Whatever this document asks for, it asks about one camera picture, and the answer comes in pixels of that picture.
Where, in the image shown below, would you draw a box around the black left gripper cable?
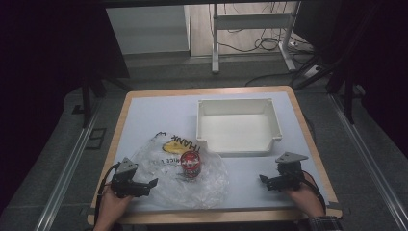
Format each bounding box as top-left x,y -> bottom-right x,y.
93,163 -> 120,225

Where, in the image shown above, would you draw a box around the wooden table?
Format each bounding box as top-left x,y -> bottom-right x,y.
87,85 -> 344,226

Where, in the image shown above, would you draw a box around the metal floor rail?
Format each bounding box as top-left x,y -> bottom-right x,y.
33,104 -> 101,231
329,93 -> 408,231

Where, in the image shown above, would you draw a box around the white power strip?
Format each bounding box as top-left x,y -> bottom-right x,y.
301,64 -> 322,80

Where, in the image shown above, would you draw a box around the white table mat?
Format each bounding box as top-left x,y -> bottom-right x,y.
112,90 -> 331,214

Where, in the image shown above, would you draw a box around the person's left hand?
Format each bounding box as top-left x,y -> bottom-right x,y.
96,184 -> 135,225

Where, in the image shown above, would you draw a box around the tangled black floor cables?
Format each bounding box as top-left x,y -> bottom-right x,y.
208,1 -> 319,88

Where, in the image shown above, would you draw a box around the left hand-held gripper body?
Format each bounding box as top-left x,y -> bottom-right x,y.
110,157 -> 152,198

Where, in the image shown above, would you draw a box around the clear plastic bag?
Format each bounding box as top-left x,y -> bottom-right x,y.
129,130 -> 231,210

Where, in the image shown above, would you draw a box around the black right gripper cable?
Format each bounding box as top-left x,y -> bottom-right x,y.
301,172 -> 327,210

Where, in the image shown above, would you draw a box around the red can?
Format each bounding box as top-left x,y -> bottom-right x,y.
179,150 -> 202,180

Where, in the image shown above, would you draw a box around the black metal stand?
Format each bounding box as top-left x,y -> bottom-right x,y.
79,71 -> 133,129
293,44 -> 369,126

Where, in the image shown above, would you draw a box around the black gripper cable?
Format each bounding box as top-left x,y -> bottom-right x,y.
301,172 -> 327,210
93,163 -> 120,225

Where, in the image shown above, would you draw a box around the white plastic bin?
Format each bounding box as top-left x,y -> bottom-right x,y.
194,97 -> 284,158

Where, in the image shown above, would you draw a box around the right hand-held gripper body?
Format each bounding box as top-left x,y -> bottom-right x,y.
265,151 -> 310,193

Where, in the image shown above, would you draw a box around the white cabinet panel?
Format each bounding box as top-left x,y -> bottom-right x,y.
105,5 -> 191,56

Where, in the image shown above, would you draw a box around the dark curtain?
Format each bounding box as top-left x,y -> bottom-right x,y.
0,0 -> 131,213
293,0 -> 408,158

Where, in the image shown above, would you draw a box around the person's right hand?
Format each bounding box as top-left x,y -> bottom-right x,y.
283,172 -> 325,218

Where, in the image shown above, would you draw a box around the white metal desk frame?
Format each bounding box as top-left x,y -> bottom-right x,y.
210,1 -> 303,74

